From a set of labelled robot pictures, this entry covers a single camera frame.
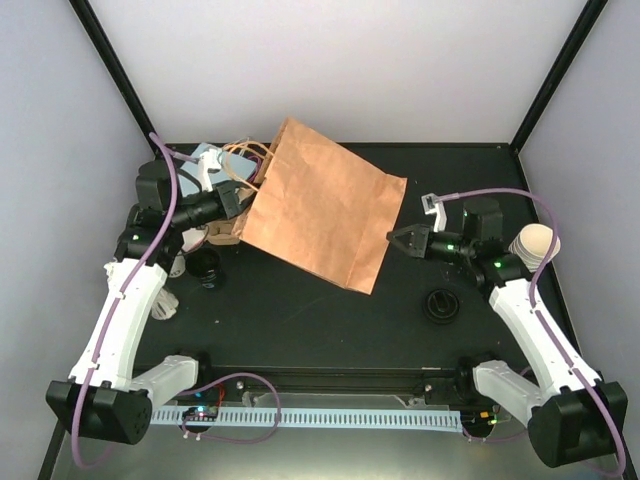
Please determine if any light blue paper bag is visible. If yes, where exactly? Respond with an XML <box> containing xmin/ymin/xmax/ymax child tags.
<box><xmin>177</xmin><ymin>143</ymin><xmax>258</xmax><ymax>197</ymax></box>

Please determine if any paper cup stack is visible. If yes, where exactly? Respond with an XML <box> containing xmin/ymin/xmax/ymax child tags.
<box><xmin>508</xmin><ymin>223</ymin><xmax>553</xmax><ymax>273</ymax></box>
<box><xmin>168</xmin><ymin>252</ymin><xmax>186</xmax><ymax>278</ymax></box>

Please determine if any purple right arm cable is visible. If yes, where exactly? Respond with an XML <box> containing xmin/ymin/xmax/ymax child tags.
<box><xmin>434</xmin><ymin>187</ymin><xmax>627</xmax><ymax>479</ymax></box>

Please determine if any left paper cup stack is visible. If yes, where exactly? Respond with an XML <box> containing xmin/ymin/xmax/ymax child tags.
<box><xmin>168</xmin><ymin>252</ymin><xmax>186</xmax><ymax>278</ymax></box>

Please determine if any brown pulp cup carrier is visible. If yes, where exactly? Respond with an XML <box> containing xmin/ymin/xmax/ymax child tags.
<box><xmin>206</xmin><ymin>214</ymin><xmax>247</xmax><ymax>246</ymax></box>

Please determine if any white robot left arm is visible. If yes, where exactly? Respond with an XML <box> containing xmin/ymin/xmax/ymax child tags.
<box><xmin>45</xmin><ymin>161</ymin><xmax>247</xmax><ymax>445</ymax></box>

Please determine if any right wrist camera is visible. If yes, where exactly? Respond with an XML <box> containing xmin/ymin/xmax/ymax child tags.
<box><xmin>421</xmin><ymin>193</ymin><xmax>447</xmax><ymax>232</ymax></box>

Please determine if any black aluminium rail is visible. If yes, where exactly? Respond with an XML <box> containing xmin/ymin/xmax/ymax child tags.
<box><xmin>214</xmin><ymin>366</ymin><xmax>462</xmax><ymax>404</ymax></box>

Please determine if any black coffee cup lid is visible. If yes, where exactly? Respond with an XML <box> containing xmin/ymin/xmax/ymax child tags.
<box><xmin>422</xmin><ymin>289</ymin><xmax>460</xmax><ymax>325</ymax></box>

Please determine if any brown paper bag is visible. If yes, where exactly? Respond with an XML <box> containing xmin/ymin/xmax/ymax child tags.
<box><xmin>232</xmin><ymin>117</ymin><xmax>407</xmax><ymax>294</ymax></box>

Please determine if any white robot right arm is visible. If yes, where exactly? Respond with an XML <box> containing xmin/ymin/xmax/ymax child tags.
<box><xmin>387</xmin><ymin>194</ymin><xmax>628</xmax><ymax>476</ymax></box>

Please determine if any white plastic cutlery bundle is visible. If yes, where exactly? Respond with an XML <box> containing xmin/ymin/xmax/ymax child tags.
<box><xmin>102</xmin><ymin>259</ymin><xmax>180</xmax><ymax>321</ymax></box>

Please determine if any light blue cable duct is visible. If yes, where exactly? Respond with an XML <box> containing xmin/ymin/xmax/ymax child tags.
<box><xmin>151</xmin><ymin>405</ymin><xmax>463</xmax><ymax>433</ymax></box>

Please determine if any right paper cup stack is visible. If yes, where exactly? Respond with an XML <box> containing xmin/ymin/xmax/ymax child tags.
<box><xmin>508</xmin><ymin>223</ymin><xmax>553</xmax><ymax>273</ymax></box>

